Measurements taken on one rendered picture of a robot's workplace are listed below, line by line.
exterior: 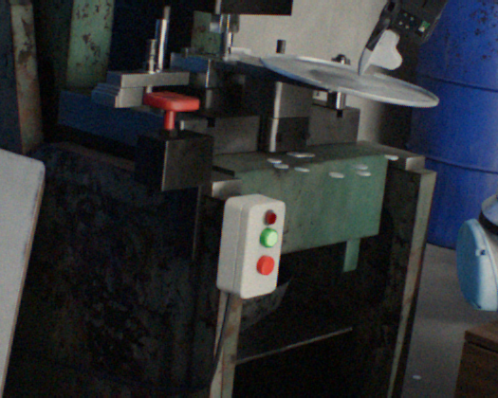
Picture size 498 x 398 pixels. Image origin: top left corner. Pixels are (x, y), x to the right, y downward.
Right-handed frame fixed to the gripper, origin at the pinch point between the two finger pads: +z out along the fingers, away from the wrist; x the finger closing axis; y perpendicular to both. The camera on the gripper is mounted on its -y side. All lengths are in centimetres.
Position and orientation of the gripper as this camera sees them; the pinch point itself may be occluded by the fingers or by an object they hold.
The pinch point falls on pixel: (359, 65)
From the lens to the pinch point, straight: 186.8
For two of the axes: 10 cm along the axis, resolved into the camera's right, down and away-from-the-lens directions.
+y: 8.4, 5.3, -1.3
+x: 2.7, -2.0, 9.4
